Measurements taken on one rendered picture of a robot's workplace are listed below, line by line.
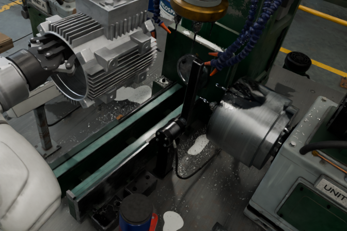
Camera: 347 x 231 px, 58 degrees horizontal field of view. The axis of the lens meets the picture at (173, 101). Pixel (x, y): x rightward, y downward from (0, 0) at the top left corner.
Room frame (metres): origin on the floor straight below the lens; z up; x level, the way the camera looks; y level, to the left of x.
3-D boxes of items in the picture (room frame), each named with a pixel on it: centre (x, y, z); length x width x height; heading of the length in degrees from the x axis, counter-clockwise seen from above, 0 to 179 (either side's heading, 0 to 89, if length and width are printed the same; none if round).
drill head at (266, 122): (0.72, -0.28, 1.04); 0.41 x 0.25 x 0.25; 58
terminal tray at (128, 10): (0.63, 0.17, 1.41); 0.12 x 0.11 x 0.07; 149
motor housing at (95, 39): (0.59, 0.19, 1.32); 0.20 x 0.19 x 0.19; 149
